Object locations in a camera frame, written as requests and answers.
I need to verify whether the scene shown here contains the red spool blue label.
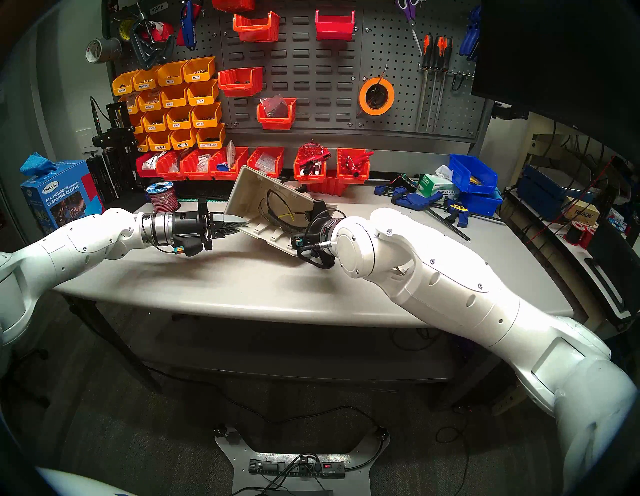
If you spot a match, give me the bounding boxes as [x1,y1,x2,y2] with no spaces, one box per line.
[146,181,181,212]

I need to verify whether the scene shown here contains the blue plastic bin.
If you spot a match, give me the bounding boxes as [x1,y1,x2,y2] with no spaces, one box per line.
[452,190,503,217]
[448,153,499,195]

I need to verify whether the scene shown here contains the black metal clamp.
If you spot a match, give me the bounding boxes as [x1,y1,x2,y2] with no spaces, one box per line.
[129,11,177,71]

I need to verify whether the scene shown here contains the blue handled tool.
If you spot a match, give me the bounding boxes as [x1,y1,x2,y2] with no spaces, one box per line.
[180,0,199,51]

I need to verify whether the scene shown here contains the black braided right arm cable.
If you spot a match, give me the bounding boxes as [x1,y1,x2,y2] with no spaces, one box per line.
[295,210,348,271]

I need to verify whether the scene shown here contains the green cutting mat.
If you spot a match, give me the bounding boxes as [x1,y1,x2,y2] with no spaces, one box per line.
[177,180,236,206]

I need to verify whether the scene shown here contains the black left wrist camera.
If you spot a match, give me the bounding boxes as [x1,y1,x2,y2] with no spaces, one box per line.
[174,236,206,257]

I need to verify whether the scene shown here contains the black metal stand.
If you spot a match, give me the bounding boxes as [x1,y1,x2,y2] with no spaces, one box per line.
[90,96,140,200]

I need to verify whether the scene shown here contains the purple handled scissors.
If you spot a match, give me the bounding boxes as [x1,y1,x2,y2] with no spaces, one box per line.
[395,0,425,57]

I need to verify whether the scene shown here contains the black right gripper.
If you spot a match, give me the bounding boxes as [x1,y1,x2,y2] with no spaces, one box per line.
[304,199,333,237]

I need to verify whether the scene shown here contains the green white wipes box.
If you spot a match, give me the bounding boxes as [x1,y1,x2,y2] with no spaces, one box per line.
[417,167,458,199]

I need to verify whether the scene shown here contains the grey pegboard panel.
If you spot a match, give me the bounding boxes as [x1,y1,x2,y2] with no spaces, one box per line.
[102,0,493,146]

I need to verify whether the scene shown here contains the blue spring clamp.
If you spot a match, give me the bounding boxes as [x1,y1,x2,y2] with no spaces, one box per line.
[459,5,482,63]

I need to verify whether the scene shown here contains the red tape roll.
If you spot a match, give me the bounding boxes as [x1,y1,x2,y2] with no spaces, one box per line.
[147,22,176,45]

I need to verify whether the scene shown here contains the blue cleaning cloth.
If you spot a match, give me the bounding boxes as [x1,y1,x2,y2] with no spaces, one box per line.
[20,152,57,177]

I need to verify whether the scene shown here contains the orange handled pliers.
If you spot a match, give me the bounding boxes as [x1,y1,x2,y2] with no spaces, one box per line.
[417,34,434,132]

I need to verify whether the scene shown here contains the grey duct tape roll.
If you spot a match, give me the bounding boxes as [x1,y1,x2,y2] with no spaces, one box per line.
[85,37,123,65]

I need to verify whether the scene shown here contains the red wire bundle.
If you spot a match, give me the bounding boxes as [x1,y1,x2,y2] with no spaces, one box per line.
[299,141,331,166]

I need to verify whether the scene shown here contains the dark blue crate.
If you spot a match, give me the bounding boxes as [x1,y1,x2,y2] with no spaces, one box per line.
[517,165,601,221]

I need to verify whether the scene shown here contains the black power strip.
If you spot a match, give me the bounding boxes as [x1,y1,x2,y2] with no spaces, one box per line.
[248,458,347,479]

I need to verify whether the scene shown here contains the small cardboard box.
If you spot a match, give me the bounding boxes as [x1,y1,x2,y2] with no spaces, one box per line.
[562,200,601,226]

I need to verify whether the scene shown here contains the orange tape roll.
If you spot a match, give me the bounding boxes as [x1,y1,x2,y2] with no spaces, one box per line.
[358,77,396,117]

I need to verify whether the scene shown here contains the blue bar clamp yellow label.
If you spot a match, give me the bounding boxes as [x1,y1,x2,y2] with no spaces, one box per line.
[445,199,472,229]

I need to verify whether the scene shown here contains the beige plastic storage bin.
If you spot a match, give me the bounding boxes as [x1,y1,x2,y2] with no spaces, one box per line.
[224,166,339,257]

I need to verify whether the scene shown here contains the bright red parts bin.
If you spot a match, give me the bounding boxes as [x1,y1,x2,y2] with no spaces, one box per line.
[315,9,356,42]

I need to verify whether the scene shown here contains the blue cleaning cloths box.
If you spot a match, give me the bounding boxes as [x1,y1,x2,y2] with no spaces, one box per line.
[20,160,104,236]

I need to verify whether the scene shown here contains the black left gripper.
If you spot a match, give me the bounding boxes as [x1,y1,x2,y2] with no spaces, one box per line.
[171,198,250,251]

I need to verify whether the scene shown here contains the safety glasses yellow temples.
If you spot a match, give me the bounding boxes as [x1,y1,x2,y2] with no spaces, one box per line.
[259,189,321,233]

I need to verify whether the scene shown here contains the black monitor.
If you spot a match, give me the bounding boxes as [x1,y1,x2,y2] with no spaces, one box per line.
[470,0,640,166]

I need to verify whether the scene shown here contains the dark plastic parts bag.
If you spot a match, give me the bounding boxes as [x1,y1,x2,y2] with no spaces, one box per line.
[260,95,290,119]

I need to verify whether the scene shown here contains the black floor power cable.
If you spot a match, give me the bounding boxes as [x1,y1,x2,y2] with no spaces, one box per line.
[142,365,391,473]

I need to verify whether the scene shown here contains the orange black screwdriver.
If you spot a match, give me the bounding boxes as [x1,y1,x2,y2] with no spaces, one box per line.
[439,37,454,128]
[429,35,446,132]

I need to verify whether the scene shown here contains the red thread spool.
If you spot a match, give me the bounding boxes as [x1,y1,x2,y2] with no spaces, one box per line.
[567,220,599,249]

